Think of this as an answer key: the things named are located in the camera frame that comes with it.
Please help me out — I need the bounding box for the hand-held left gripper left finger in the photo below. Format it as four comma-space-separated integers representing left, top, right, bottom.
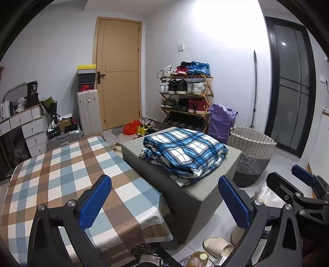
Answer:
27, 175, 112, 267

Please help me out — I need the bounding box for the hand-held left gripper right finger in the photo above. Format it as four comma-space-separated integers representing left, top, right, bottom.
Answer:
218, 176, 304, 267

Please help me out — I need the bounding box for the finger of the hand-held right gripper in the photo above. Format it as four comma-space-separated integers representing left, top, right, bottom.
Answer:
291, 164, 329, 200
266, 171, 329, 210

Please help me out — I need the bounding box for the blue white plaid shirt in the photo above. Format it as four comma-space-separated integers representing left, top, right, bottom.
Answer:
139, 128, 229, 187

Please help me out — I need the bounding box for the person's right hand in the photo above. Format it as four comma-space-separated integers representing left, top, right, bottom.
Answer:
301, 237, 329, 258

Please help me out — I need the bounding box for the clear plastic bag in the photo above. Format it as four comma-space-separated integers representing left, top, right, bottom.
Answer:
253, 184, 281, 209

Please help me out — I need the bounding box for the beige slipper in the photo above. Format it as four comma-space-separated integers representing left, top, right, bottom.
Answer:
231, 227, 246, 247
203, 236, 235, 259

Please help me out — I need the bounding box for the grey ottoman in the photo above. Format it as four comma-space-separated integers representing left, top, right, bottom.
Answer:
120, 126, 242, 245

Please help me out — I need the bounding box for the woven laundry basket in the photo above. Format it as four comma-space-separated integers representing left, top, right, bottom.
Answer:
227, 125, 278, 188

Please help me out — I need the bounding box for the pair of tan slippers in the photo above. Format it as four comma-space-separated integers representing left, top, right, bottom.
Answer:
110, 141, 124, 155

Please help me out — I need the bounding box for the yellow liquid bottle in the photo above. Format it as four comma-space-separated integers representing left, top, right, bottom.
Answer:
190, 251, 210, 267

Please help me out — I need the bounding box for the silver ribbed suitcase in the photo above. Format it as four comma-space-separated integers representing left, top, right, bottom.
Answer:
46, 129, 84, 151

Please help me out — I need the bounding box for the black white patterned mat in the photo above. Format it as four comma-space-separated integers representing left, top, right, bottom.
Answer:
132, 245, 165, 267

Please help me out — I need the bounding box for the red plastic bag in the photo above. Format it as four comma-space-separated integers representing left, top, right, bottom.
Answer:
123, 120, 141, 136

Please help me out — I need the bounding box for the purple bag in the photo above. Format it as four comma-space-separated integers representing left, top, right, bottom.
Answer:
207, 103, 239, 145

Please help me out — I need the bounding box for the brown cardboard box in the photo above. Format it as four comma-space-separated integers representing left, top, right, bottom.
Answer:
58, 118, 73, 130

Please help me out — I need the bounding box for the black framed glass door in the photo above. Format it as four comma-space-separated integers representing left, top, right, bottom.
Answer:
264, 16, 317, 159

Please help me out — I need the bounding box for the white upright suitcase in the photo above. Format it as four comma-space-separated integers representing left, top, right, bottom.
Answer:
77, 90, 104, 138

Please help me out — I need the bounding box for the grey mop pole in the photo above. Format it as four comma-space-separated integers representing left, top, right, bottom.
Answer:
250, 50, 258, 129

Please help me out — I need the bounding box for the white desk with drawers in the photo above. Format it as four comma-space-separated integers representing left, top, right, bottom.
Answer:
0, 104, 50, 158

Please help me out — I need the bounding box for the pile of loose shoes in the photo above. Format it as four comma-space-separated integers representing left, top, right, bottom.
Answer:
141, 116, 168, 132

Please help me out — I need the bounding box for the dark green flower bouquet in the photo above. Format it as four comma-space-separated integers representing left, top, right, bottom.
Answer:
40, 97, 58, 116

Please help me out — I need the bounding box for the black paper bag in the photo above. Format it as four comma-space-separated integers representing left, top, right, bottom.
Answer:
26, 81, 40, 108

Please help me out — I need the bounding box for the white electric kettle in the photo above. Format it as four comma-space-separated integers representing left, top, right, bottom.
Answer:
0, 101, 11, 120

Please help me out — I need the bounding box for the wooden door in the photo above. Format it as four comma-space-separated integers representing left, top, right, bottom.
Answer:
93, 16, 143, 132

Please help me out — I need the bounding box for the yellow lid shoe box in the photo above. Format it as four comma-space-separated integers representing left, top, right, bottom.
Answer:
77, 64, 97, 75

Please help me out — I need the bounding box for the arched mirror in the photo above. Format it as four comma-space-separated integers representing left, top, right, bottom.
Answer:
1, 82, 29, 109

